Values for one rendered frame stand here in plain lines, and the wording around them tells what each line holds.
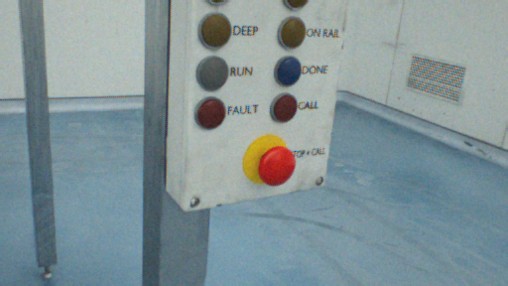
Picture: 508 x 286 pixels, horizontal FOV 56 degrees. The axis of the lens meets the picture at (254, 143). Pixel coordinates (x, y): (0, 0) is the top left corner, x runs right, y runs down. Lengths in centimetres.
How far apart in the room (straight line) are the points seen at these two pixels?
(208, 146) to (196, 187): 4
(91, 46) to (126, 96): 47
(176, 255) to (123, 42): 338
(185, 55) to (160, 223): 19
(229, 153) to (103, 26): 341
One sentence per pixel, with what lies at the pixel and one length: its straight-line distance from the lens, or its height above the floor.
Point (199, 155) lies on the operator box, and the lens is 44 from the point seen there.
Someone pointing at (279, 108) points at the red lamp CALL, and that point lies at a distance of 46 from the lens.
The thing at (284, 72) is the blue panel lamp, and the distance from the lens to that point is 45.
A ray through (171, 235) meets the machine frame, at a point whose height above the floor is 75.
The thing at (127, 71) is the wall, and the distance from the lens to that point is 391.
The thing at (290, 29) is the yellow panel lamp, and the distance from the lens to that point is 45.
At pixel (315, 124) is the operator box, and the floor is 88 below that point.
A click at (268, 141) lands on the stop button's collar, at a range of 47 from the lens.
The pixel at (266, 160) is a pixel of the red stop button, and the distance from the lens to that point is 44.
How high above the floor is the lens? 101
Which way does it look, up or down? 18 degrees down
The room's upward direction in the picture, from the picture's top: 5 degrees clockwise
